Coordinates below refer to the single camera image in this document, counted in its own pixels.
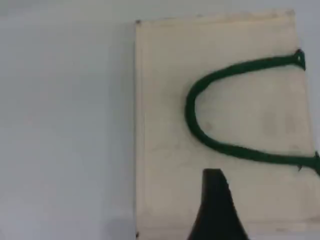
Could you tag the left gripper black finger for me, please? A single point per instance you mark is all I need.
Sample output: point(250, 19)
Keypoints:
point(216, 212)

